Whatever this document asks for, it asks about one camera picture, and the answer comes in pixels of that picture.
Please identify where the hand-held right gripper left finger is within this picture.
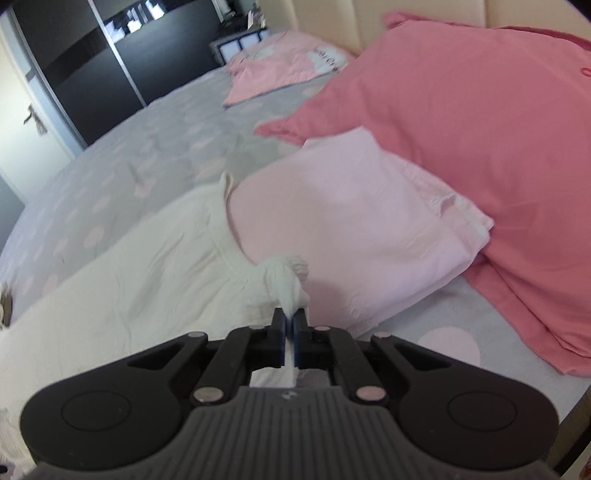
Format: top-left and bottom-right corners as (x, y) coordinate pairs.
(127, 308), (288, 407)

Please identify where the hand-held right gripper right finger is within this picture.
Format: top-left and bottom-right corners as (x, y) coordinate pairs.
(293, 308), (452, 406)

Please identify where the white muslin garment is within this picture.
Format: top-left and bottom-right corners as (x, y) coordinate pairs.
(0, 173), (311, 467)

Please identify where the light pink folded garment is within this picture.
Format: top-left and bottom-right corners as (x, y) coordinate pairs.
(225, 127), (495, 337)

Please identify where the pink printed pillow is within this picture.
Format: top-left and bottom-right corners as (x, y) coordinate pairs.
(223, 30), (356, 109)

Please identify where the olive striped garment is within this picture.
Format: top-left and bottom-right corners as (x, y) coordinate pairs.
(0, 284), (14, 326)

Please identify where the magenta pillow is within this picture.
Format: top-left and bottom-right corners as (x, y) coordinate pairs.
(254, 10), (591, 379)

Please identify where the white nightstand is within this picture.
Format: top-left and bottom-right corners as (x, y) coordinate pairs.
(210, 28), (269, 65)

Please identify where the white door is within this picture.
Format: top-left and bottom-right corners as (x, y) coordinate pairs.
(0, 23), (77, 206)

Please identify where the beige padded headboard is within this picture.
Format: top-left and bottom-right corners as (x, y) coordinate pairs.
(256, 0), (591, 56)

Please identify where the black sliding wardrobe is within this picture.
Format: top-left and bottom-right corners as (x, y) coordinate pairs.
(9, 0), (241, 146)

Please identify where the metal door handle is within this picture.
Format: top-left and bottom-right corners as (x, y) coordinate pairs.
(24, 105), (48, 136)

